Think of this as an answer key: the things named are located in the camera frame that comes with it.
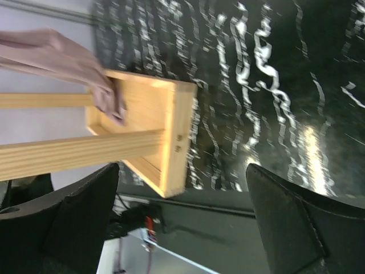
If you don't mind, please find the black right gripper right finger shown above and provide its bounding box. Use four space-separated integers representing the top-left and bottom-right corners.
246 164 364 273

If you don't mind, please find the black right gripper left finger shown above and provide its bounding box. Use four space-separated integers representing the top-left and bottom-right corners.
1 163 119 273

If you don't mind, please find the wooden clothes rack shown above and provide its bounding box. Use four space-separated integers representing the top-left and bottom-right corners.
1 70 197 198

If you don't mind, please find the mauve hanging cloth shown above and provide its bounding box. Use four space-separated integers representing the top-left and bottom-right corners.
1 29 127 125

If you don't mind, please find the red black wire bundle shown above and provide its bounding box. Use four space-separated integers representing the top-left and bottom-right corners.
141 215 160 252

